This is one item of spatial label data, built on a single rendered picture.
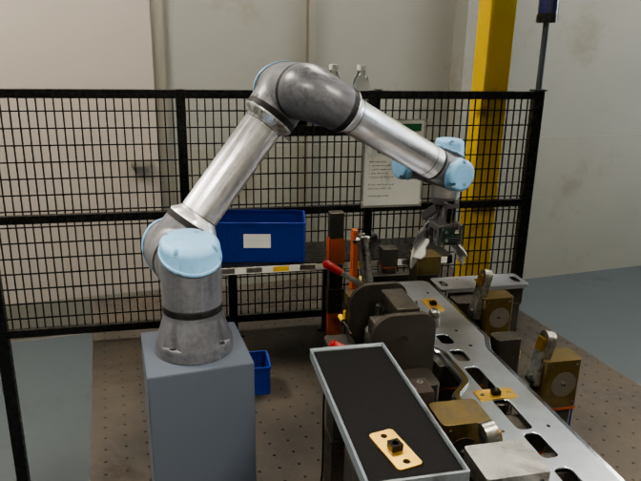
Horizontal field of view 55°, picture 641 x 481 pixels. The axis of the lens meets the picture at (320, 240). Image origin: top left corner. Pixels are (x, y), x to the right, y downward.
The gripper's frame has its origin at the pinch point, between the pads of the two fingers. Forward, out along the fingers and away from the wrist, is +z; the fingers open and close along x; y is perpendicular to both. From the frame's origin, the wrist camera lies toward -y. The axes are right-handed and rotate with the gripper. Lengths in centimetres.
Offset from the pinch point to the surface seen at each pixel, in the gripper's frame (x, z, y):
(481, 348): 1.5, 11.0, 27.1
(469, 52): 114, -52, -234
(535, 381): 6.7, 11.2, 42.6
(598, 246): 254, 95, -263
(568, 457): -2, 10, 68
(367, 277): -19.9, 1.3, 1.8
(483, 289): 10.9, 4.5, 7.4
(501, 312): 16.3, 11.1, 8.7
